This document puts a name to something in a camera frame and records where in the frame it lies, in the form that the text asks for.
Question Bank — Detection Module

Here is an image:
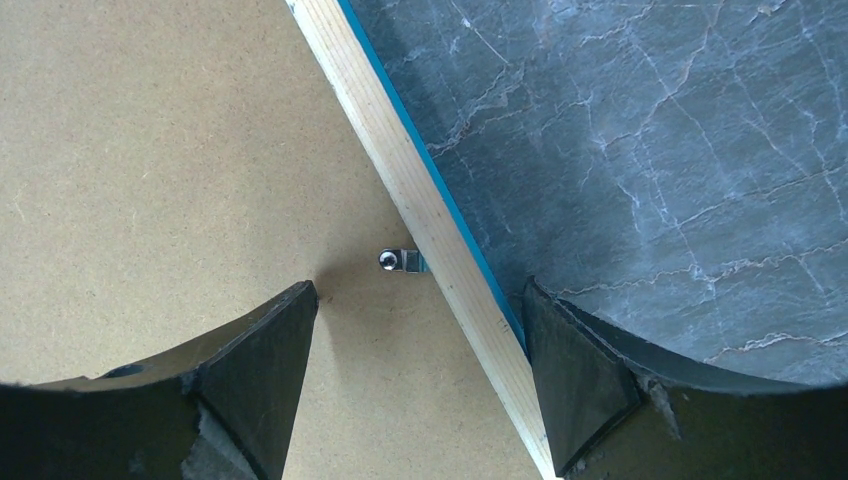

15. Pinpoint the brown cardboard backing board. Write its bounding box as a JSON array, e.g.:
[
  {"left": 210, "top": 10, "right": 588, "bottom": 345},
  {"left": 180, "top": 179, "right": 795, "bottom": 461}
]
[{"left": 1, "top": 1, "right": 538, "bottom": 479}]

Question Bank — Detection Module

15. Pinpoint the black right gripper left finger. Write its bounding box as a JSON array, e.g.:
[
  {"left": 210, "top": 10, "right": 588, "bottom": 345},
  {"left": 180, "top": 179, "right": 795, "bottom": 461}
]
[{"left": 1, "top": 280, "right": 319, "bottom": 479}]

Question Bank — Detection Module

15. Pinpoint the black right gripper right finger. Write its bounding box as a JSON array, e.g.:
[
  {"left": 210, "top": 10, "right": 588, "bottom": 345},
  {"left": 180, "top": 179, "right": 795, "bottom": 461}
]
[{"left": 522, "top": 278, "right": 847, "bottom": 479}]

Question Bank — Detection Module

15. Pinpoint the silver metal turn clip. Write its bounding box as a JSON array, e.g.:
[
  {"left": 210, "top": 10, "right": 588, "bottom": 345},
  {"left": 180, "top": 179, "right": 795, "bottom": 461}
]
[{"left": 378, "top": 249, "right": 430, "bottom": 273}]

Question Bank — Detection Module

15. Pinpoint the wooden picture frame teal edge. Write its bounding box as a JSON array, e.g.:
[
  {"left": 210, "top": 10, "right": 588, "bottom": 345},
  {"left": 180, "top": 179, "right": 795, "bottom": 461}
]
[{"left": 288, "top": 1, "right": 556, "bottom": 479}]

